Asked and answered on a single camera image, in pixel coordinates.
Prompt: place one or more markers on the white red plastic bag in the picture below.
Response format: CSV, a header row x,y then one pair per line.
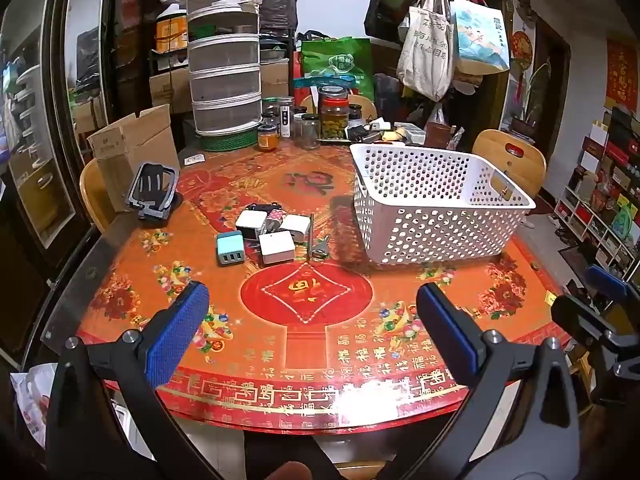
x,y
32,400

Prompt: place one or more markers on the thin metal rod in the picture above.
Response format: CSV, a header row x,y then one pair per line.
x,y
310,235

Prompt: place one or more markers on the wooden chair with cutout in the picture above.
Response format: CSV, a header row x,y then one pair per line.
x,y
520,165

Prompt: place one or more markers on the brown cardboard carton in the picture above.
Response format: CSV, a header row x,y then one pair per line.
x,y
167,87

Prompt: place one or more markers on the red printed tablecloth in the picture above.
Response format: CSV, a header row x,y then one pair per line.
x,y
350,360

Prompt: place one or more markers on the large white charger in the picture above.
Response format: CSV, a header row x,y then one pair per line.
x,y
276,249

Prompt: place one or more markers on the white charger black face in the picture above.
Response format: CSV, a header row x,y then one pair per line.
x,y
250,221

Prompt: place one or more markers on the dark glass door cabinet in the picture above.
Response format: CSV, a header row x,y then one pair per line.
x,y
50,160

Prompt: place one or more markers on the potted plant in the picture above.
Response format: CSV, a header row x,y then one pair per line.
x,y
530,110

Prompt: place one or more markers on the pink patterned charger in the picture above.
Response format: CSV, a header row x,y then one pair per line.
x,y
275,220

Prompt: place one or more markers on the white plug charger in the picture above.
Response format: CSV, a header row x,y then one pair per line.
x,y
296,227

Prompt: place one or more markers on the white lidded tray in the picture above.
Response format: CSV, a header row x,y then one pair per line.
x,y
411,132

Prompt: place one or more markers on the empty glass jar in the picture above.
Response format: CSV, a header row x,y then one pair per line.
x,y
310,132

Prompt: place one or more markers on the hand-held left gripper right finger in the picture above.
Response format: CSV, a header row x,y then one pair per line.
x,y
445,325

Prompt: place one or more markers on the white perforated plastic basket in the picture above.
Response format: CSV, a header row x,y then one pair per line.
x,y
440,210

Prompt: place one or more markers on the black grey phone stand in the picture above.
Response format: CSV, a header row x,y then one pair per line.
x,y
152,190

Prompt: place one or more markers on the large pickle jar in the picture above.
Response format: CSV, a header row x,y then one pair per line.
x,y
334,115

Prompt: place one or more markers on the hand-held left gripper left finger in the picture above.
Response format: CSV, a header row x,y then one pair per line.
x,y
175,340

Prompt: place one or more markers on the red wall poster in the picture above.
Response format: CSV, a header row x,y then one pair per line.
x,y
621,72

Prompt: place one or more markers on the green shopping bag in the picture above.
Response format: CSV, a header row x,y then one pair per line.
x,y
337,62

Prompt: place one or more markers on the small glass jar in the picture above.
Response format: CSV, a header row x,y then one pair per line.
x,y
270,112

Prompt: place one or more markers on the green woven basket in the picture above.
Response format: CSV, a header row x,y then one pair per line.
x,y
227,141

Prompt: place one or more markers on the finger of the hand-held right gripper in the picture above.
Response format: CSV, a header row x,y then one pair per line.
x,y
605,280
575,316

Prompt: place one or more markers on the small dark lid jar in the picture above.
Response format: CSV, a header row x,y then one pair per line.
x,y
355,112

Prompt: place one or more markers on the small white card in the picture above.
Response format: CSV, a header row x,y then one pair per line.
x,y
194,160

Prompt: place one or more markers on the slim white bottle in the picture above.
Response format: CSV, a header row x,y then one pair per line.
x,y
285,121

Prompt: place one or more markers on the person's left hand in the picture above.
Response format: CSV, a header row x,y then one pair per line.
x,y
290,472

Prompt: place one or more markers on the black wallet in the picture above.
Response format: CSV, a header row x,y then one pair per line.
x,y
362,134

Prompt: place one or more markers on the stacked mesh drying rack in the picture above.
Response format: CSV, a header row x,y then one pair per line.
x,y
225,60

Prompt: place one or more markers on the open cardboard box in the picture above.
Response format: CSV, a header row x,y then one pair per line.
x,y
125,145

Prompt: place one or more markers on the small yellow black gadget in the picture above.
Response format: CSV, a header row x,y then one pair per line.
x,y
321,249

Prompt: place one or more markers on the orange labelled container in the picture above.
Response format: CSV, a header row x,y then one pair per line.
x,y
171,30

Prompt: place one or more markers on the beige tote bag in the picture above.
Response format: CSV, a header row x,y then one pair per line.
x,y
425,50

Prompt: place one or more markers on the round red ornament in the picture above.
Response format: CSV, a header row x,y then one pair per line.
x,y
521,50

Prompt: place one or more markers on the brown cup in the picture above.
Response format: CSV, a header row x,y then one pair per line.
x,y
438,135

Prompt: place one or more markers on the white shelf with boxes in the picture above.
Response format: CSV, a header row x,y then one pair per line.
x,y
605,200

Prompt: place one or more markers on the light blue illustrated bag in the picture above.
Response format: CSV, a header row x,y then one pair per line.
x,y
480,35

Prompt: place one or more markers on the small orange jar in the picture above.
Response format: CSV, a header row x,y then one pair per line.
x,y
267,139

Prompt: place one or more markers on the black plastic bag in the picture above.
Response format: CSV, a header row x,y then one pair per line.
x,y
275,0

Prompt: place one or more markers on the teal usb charger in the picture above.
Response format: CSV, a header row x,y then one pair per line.
x,y
230,250

